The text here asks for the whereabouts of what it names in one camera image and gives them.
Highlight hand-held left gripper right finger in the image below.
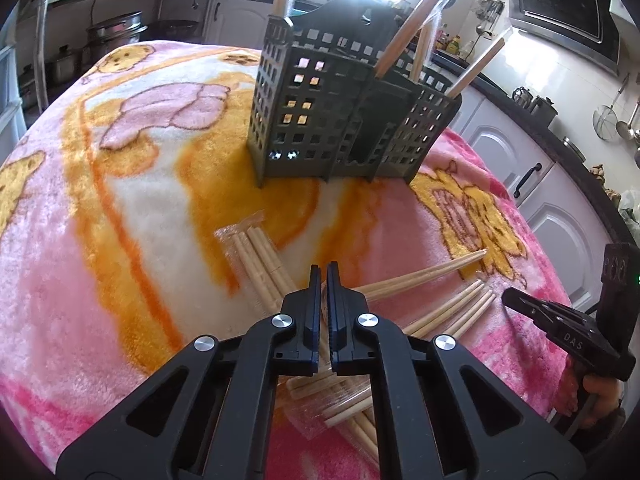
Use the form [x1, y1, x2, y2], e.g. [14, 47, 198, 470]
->
[326, 260, 587, 480]

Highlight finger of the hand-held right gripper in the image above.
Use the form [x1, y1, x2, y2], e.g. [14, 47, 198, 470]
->
[501, 287, 628, 380]

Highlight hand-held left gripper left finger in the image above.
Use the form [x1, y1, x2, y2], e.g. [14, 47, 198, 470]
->
[55, 263, 323, 480]

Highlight pile of bamboo chopsticks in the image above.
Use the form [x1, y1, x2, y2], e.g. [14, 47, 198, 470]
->
[214, 211, 497, 468]

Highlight dark grey plastic utensil basket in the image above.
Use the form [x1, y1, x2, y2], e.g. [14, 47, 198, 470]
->
[246, 0, 463, 189]

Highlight person's right hand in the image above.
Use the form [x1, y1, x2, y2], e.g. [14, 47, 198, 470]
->
[575, 376, 626, 429]

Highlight translucent plastic bag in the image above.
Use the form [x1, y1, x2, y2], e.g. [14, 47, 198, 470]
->
[617, 190, 640, 226]

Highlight ginger roots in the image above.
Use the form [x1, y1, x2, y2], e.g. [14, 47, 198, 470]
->
[590, 165, 621, 201]

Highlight white lower kitchen cabinets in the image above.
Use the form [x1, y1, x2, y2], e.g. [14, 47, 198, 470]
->
[202, 0, 640, 311]

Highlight black kitchen countertop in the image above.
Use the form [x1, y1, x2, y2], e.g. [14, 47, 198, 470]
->
[210, 0, 640, 251]

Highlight steel bowl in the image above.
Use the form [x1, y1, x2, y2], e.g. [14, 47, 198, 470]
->
[562, 136, 587, 161]

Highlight steel ladle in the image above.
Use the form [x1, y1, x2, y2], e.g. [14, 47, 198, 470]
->
[615, 102, 640, 146]

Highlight steel mesh strainer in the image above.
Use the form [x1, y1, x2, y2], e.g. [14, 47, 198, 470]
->
[593, 74, 630, 142]

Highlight pink printed bear blanket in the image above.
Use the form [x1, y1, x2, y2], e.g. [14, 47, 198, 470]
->
[0, 40, 581, 480]

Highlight black range hood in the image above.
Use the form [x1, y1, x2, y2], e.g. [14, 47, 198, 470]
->
[502, 0, 623, 77]

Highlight cluster of condiment bottles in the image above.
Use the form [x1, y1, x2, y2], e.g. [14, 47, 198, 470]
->
[435, 22, 476, 58]

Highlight small hanging kitchen tools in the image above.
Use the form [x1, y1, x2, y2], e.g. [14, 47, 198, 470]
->
[472, 0, 506, 36]

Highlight black wok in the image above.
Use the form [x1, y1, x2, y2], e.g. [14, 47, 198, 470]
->
[147, 20, 198, 41]

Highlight stacked steel pots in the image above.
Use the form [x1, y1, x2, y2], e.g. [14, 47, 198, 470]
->
[87, 10, 150, 56]

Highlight small steel pot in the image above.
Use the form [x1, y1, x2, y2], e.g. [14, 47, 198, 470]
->
[47, 45, 81, 83]

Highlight green blue plastic drawer tower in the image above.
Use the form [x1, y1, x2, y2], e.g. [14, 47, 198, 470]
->
[0, 42, 28, 161]

